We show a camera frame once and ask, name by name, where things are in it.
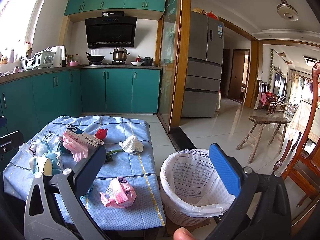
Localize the blue white ointment box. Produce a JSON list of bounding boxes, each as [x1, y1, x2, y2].
[[65, 124, 104, 148]]

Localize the light blue face mask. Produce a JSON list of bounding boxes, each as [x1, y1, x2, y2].
[[29, 152, 63, 176]]

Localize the black wok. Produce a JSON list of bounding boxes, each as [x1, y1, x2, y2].
[[86, 52, 105, 62]]

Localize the black lidded pot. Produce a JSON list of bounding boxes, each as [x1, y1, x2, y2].
[[141, 57, 154, 66]]

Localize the clear printed snack bag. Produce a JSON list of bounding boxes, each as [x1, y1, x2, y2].
[[39, 131, 62, 147]]

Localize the wooden stool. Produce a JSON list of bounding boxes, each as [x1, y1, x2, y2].
[[235, 115, 291, 164]]

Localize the steel stock pot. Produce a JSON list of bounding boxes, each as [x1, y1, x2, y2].
[[110, 47, 130, 62]]

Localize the grey refrigerator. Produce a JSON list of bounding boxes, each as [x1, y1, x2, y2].
[[182, 11, 224, 118]]

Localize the red snack wrapper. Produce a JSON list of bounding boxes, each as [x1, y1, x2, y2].
[[94, 128, 108, 140]]

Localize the white dish rack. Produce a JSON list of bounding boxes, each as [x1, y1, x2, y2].
[[21, 50, 55, 70]]

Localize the black range hood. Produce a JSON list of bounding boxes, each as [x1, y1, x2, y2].
[[85, 16, 137, 49]]

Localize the pink wrapper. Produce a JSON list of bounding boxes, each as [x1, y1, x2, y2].
[[100, 177, 137, 208]]

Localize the white plastic bag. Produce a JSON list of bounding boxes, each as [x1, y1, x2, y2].
[[18, 139, 49, 157]]

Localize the white tissue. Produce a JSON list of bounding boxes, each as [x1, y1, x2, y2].
[[119, 135, 144, 155]]

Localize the white bowl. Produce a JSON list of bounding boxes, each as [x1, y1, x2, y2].
[[131, 61, 143, 66]]

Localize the pink bowl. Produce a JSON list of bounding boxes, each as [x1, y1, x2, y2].
[[69, 61, 78, 67]]

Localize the white lined trash bin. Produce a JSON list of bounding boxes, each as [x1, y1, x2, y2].
[[160, 148, 235, 226]]

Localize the right hand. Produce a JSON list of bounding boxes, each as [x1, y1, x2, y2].
[[173, 227, 196, 240]]

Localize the pink plastic bag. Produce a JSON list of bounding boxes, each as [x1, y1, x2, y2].
[[62, 133, 88, 162]]

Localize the ceiling light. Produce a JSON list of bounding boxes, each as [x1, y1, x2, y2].
[[277, 0, 299, 22]]

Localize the teal lower cabinets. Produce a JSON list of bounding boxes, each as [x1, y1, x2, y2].
[[1, 66, 161, 141]]

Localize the green vegetable leaf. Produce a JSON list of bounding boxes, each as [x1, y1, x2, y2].
[[104, 149, 123, 164]]

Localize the blue tablecloth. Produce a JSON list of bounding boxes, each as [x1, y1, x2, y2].
[[3, 115, 167, 231]]

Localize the wooden chair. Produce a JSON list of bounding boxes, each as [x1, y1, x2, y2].
[[281, 61, 319, 206]]

